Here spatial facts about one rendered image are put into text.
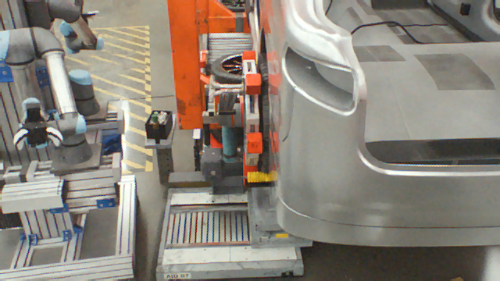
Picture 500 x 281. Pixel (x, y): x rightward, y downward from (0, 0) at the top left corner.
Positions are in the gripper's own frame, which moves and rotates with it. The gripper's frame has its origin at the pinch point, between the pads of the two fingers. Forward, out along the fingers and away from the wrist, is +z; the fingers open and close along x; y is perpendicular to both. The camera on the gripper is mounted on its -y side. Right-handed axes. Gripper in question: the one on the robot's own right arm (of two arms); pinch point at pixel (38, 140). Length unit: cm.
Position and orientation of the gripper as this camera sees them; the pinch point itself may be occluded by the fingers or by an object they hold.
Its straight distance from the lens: 188.6
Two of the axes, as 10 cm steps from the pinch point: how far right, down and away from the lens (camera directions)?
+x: -9.0, 1.0, -4.2
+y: -1.2, 8.8, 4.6
